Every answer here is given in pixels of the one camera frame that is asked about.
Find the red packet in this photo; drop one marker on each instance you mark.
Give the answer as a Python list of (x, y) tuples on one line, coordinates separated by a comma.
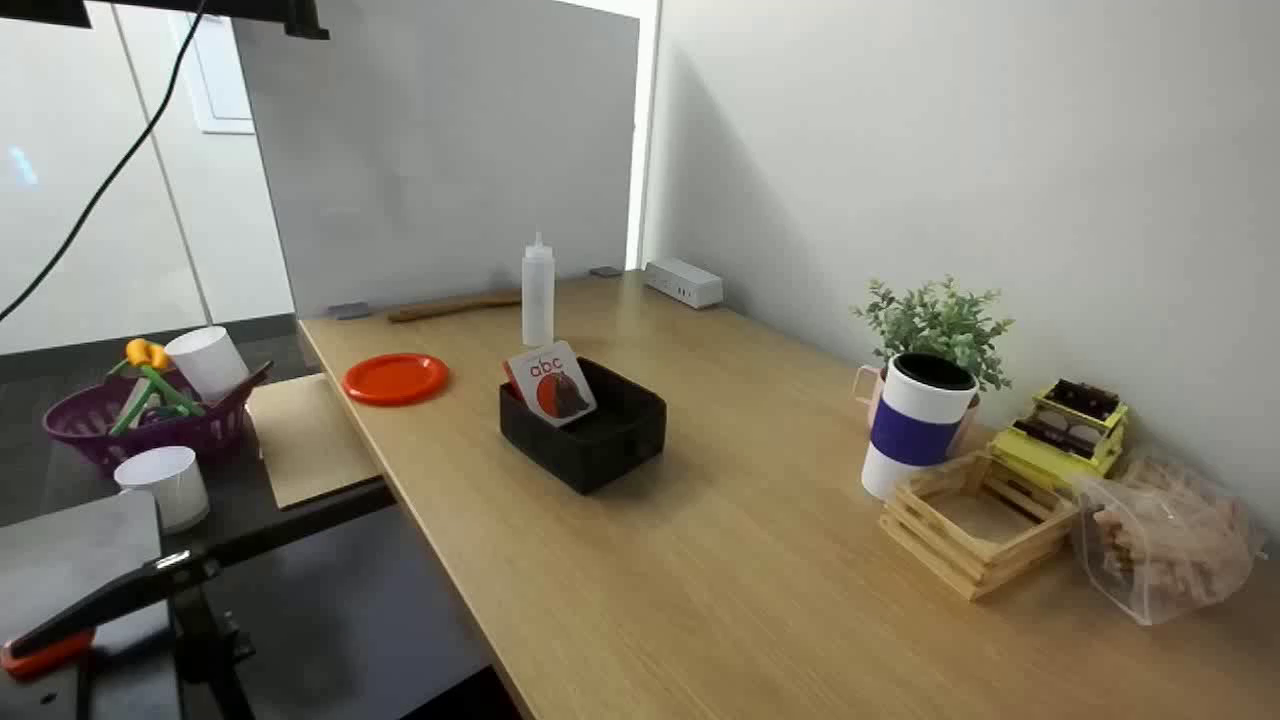
[(548, 386)]

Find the white power strip box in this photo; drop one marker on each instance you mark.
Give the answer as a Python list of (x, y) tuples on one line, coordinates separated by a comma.
[(686, 282)]

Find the black fabric box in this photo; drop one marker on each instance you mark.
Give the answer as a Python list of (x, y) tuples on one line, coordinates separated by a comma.
[(602, 446)]

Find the yellow organiser box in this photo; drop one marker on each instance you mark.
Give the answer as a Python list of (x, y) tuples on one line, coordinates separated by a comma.
[(1061, 446)]

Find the translucent white squeeze bottle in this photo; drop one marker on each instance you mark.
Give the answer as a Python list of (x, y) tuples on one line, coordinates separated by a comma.
[(539, 292)]

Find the brown wooden stick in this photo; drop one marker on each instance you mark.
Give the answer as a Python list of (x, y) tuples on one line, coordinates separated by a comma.
[(452, 304)]

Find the orange plastic plate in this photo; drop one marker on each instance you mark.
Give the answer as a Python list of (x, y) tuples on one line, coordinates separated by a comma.
[(394, 379)]

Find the white cup with blue band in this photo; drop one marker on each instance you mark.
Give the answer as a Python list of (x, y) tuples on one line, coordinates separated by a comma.
[(915, 424)]

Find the green plant in pink pot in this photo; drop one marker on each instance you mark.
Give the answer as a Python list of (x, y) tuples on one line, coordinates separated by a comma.
[(935, 323)]

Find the grey divider panel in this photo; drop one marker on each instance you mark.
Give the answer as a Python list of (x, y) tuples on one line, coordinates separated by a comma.
[(426, 147)]

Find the wooden slat crate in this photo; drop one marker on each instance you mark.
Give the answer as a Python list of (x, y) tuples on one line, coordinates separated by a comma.
[(935, 524)]

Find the brown cardboard sheet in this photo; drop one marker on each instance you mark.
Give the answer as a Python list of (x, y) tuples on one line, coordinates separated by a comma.
[(308, 441)]

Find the white cup in basket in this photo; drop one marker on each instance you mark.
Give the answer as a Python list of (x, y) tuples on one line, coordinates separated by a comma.
[(210, 363)]

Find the green toy vegetable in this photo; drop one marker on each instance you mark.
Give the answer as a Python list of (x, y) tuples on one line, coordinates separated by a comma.
[(162, 389)]

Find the white paper cup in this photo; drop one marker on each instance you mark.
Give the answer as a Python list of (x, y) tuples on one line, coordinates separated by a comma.
[(162, 480)]

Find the black overhead bar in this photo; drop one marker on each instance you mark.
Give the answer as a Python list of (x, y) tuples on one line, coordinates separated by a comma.
[(284, 19)]

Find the yellow toy vegetable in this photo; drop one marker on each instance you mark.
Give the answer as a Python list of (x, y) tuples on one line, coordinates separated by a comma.
[(144, 354)]

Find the purple plastic basket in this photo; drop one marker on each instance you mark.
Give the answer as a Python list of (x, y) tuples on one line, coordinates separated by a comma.
[(94, 435)]

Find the clear bag of wood pieces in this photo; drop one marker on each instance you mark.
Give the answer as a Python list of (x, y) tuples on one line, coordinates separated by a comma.
[(1174, 543)]

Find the grey flat sheet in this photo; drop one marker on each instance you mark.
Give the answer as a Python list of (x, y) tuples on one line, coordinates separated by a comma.
[(64, 562)]

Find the black camera stand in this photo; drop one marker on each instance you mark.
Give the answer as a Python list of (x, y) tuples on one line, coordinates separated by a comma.
[(203, 562)]

